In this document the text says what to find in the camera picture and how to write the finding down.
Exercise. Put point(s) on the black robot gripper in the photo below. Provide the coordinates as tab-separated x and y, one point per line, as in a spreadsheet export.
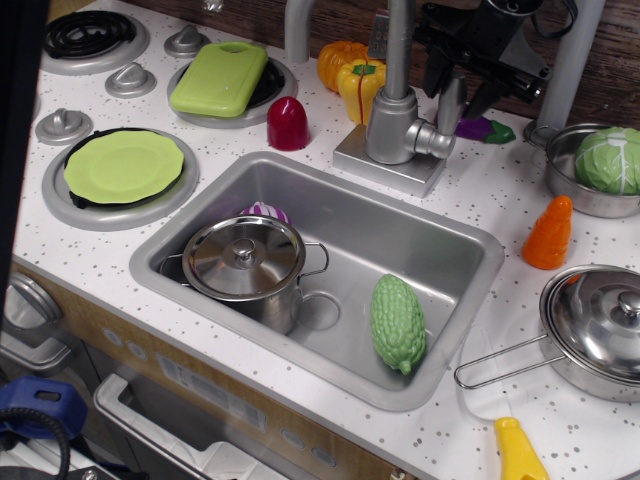
488	41

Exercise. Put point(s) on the silver faucet lever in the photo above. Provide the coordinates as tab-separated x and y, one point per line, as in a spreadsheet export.
452	103

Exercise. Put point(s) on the purple toy eggplant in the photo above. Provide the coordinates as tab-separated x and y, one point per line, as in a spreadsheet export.
483	130

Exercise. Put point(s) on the grey toy spatula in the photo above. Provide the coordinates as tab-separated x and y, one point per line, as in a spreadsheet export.
377	47

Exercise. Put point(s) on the silver toy faucet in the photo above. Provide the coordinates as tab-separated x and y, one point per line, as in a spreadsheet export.
396	148

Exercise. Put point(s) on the yellow toy bell pepper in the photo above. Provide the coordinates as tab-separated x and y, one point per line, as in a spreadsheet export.
358	84

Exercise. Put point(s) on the orange toy pumpkin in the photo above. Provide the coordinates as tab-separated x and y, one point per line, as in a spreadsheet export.
336	54

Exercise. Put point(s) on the steel pot with cabbage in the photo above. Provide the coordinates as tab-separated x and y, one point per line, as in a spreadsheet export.
560	147

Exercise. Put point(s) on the green toy cabbage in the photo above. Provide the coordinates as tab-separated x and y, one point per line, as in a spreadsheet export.
608	161

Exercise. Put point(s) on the dark red toy vegetable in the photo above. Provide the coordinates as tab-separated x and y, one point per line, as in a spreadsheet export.
287	125

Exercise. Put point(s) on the grey burner under board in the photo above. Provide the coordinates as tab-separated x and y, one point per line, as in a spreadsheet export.
277	81

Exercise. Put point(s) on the grey sink basin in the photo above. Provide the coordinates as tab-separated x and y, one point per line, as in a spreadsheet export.
355	236

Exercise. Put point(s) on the orange toy carrot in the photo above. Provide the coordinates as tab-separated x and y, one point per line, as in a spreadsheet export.
548	242

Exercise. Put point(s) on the green plastic cutting board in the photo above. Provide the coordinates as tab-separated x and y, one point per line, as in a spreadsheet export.
221	79

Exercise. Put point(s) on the purple white toy onion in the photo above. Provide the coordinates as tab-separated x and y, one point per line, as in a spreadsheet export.
259	208

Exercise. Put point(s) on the green toy bitter gourd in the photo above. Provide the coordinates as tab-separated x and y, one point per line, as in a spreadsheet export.
397	324

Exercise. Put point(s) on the steel saucepan lid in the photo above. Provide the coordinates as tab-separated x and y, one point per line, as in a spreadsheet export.
592	312

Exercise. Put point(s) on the steel pot lid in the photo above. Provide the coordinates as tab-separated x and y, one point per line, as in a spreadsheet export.
243	257

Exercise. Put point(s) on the grey stove knob back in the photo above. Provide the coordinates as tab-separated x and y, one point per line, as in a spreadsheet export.
186	43

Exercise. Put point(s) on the grey stove knob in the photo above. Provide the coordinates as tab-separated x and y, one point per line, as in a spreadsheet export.
131	81
186	43
63	127

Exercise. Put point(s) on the steel pot in sink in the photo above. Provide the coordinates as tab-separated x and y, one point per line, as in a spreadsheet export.
278	311

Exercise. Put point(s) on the grey stove knob middle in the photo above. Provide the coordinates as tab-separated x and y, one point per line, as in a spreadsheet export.
131	81

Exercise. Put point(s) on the green plastic plate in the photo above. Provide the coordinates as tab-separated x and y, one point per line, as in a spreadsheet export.
123	166

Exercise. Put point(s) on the grey burner under plate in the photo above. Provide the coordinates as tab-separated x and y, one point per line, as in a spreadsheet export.
83	214

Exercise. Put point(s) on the black coil burner back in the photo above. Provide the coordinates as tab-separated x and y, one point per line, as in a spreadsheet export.
91	42

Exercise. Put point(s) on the grey stove knob front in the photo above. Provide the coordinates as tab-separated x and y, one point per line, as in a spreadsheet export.
63	127

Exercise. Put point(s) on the grey oven dial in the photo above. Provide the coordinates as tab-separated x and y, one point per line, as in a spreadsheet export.
30	313

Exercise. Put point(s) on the blue clamp device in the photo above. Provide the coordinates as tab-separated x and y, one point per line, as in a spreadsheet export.
56	399

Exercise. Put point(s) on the grey post right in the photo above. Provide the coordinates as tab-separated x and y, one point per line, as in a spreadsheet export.
569	65

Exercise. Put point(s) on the grey post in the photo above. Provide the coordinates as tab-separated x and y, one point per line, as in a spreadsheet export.
569	65
297	28

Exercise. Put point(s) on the grey post left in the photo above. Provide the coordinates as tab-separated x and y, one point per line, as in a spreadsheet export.
297	28

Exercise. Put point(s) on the steel saucepan with handle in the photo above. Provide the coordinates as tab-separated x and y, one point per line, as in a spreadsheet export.
579	376

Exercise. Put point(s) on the yellow toy handle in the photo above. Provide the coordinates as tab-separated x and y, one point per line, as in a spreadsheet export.
519	459

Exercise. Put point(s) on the white oven door handle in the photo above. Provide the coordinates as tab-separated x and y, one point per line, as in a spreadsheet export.
220	460

